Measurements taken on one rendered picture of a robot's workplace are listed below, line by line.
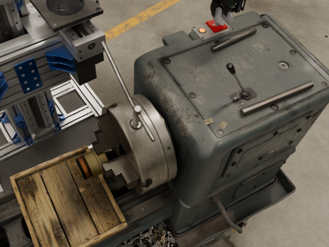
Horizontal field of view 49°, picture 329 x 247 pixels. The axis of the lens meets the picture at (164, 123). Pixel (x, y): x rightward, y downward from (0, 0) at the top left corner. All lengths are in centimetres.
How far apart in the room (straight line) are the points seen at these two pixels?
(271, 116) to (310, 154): 160
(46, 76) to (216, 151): 92
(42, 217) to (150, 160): 47
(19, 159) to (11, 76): 78
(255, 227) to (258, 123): 131
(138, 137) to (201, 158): 19
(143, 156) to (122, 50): 205
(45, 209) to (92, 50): 64
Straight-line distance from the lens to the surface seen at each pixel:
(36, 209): 137
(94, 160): 115
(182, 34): 132
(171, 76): 118
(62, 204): 136
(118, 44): 309
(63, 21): 151
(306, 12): 385
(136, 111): 100
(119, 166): 115
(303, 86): 124
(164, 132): 108
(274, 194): 185
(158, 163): 109
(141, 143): 106
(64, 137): 230
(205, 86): 117
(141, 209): 135
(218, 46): 127
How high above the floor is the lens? 212
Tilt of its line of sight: 55 degrees down
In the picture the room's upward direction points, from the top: 8 degrees clockwise
